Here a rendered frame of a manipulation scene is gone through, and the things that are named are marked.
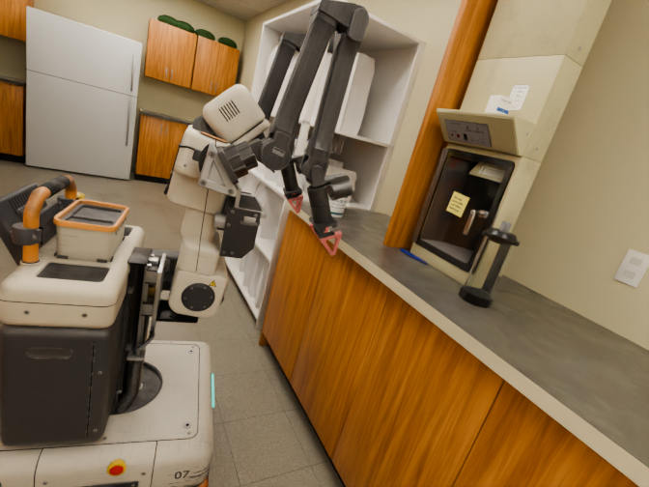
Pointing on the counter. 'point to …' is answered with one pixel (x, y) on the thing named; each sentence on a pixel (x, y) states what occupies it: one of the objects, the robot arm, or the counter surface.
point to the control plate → (468, 132)
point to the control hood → (498, 130)
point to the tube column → (544, 28)
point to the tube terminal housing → (550, 112)
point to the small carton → (498, 104)
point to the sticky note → (458, 204)
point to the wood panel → (445, 95)
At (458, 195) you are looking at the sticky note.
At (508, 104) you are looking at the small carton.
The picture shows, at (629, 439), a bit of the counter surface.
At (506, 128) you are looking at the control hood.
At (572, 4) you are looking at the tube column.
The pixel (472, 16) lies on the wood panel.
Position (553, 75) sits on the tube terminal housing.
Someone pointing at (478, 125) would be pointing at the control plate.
